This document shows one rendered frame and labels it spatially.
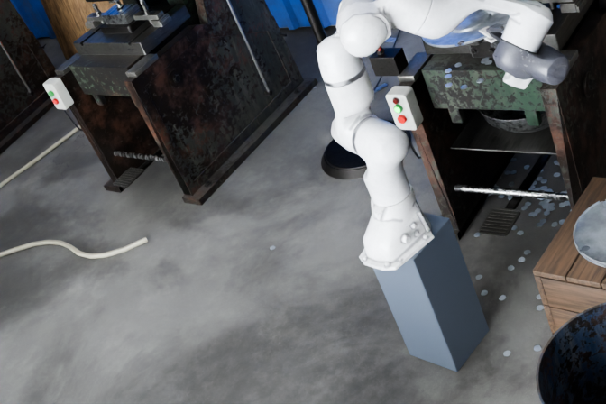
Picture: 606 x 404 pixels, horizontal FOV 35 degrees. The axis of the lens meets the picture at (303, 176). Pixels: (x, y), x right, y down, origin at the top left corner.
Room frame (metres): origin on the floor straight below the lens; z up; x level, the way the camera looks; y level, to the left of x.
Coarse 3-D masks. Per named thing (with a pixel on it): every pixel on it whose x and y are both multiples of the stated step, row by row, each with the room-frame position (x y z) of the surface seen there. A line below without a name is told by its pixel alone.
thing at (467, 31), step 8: (472, 16) 2.48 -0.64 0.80; (480, 16) 2.46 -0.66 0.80; (488, 16) 2.44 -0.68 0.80; (496, 16) 2.42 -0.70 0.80; (504, 16) 2.40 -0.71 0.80; (464, 24) 2.45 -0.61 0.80; (472, 24) 2.43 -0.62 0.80; (480, 24) 2.41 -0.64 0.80; (488, 24) 2.40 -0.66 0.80; (456, 32) 2.43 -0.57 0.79; (464, 32) 2.41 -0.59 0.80; (472, 32) 2.39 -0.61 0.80; (480, 32) 2.37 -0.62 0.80; (424, 40) 2.47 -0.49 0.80; (432, 40) 2.46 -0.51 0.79; (440, 40) 2.44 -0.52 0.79; (448, 40) 2.41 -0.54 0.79; (456, 40) 2.39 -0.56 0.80; (464, 40) 2.37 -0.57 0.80; (472, 40) 2.35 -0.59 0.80
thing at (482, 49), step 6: (462, 42) 2.40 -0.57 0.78; (474, 42) 2.37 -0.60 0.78; (480, 42) 2.36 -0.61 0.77; (486, 42) 2.48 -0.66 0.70; (474, 48) 2.51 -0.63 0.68; (480, 48) 2.49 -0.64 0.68; (486, 48) 2.48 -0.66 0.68; (492, 48) 2.46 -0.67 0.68; (474, 54) 2.51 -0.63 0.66; (480, 54) 2.50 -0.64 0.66; (486, 54) 2.48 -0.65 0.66
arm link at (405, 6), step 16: (384, 0) 2.06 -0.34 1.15; (400, 0) 2.04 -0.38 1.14; (416, 0) 2.03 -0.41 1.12; (352, 16) 2.04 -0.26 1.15; (368, 16) 2.02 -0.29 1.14; (384, 16) 2.02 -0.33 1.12; (400, 16) 2.03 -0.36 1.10; (416, 16) 2.02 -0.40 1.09; (352, 32) 2.01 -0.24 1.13; (368, 32) 2.00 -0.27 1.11; (384, 32) 2.01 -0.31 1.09; (352, 48) 2.01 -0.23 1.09; (368, 48) 2.00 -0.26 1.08
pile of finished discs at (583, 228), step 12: (600, 204) 2.00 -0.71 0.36; (588, 216) 1.97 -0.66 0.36; (600, 216) 1.95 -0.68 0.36; (576, 228) 1.95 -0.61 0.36; (588, 228) 1.93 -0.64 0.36; (600, 228) 1.91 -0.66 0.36; (576, 240) 1.90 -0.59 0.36; (588, 240) 1.88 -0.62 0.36; (600, 240) 1.87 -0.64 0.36; (588, 252) 1.84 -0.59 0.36; (600, 252) 1.82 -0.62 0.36; (600, 264) 1.79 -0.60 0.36
